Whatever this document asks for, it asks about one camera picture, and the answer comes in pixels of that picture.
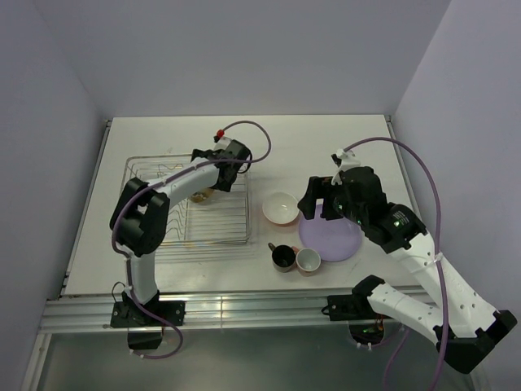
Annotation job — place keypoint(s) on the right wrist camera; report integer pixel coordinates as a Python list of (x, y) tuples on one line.
[(344, 160)]

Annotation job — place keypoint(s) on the orange bowl white inside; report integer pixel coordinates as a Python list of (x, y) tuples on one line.
[(280, 208)]

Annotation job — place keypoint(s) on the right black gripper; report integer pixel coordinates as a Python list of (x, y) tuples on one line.
[(318, 186)]

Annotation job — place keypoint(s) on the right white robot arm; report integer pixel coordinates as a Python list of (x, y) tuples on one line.
[(463, 327)]

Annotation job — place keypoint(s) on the pink mug white inside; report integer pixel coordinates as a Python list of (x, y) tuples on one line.
[(307, 261)]

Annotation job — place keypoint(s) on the wire dish rack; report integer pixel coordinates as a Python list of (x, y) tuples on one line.
[(217, 222)]

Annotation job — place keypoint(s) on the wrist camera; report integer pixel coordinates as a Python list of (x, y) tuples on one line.
[(221, 141), (344, 160)]

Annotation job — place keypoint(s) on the aluminium rail frame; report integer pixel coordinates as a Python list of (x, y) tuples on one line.
[(296, 308)]

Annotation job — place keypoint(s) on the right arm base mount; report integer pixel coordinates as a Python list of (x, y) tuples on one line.
[(365, 327)]

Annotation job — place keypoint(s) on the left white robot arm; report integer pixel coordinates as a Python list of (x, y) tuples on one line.
[(139, 221)]

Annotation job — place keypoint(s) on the purple plate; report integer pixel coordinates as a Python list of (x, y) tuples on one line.
[(334, 240)]

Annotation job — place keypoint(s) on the black mug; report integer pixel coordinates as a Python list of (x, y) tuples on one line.
[(283, 257)]

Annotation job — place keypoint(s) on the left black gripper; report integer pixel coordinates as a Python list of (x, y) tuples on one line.
[(221, 188)]

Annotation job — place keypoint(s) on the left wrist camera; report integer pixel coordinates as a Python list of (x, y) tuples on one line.
[(221, 141)]

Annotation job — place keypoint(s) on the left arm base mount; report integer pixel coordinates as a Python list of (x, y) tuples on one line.
[(145, 332)]

